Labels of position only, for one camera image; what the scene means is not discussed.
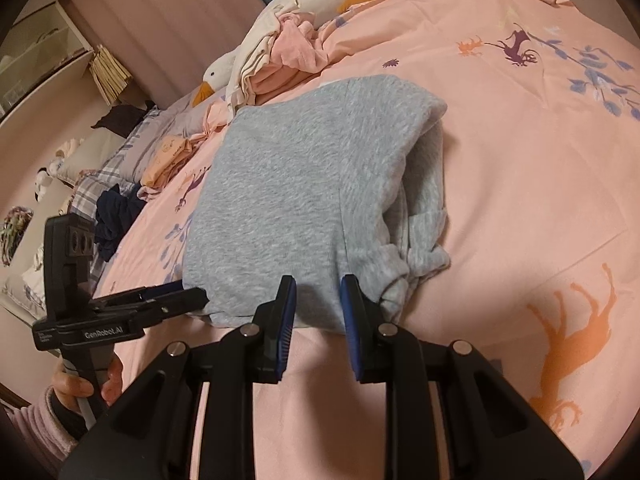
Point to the grey sweatshirt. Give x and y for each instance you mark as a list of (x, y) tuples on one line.
[(290, 180)]

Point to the white goose plush toy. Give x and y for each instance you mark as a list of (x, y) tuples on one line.
[(220, 70)]

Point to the light pink garment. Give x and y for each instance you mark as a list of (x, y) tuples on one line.
[(217, 117)]

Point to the navy garment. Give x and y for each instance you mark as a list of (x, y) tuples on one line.
[(112, 220)]

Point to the white garment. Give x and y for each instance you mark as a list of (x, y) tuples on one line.
[(255, 55)]

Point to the peach printed garment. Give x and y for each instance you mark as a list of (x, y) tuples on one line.
[(167, 157)]

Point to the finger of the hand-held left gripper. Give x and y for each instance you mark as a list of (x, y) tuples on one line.
[(175, 302), (165, 288)]

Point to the small white plush toy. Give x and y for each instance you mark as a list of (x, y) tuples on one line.
[(67, 150)]

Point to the white shelf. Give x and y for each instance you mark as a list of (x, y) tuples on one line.
[(45, 75)]

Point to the pink folded clothes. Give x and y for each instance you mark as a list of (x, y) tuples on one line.
[(295, 50)]

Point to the plaid grey blanket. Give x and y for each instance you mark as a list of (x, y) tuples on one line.
[(107, 177)]

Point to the person's left forearm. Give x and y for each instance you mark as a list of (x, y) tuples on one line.
[(35, 425)]

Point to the dark brown cushion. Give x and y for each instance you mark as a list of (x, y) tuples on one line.
[(122, 117)]

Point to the lilac bed sheet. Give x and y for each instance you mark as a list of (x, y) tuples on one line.
[(170, 120)]

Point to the white printed pillow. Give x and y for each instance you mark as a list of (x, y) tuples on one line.
[(37, 280)]

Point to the white and black plush toy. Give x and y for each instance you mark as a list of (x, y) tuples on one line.
[(45, 182)]

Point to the cream pillow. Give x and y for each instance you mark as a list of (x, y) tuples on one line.
[(92, 152)]

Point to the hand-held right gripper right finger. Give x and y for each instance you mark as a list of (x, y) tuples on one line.
[(352, 330)]

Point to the pale pink folded garment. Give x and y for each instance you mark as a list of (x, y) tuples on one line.
[(150, 191)]

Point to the pink printed duvet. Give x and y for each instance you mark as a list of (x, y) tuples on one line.
[(500, 160)]

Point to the multicoloured patterned cushion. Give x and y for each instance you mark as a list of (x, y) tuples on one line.
[(15, 232)]

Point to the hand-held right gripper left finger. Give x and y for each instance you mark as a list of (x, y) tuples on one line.
[(285, 330)]

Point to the person's left hand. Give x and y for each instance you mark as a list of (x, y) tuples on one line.
[(75, 389)]

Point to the stack of books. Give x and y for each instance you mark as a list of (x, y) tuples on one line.
[(110, 72)]

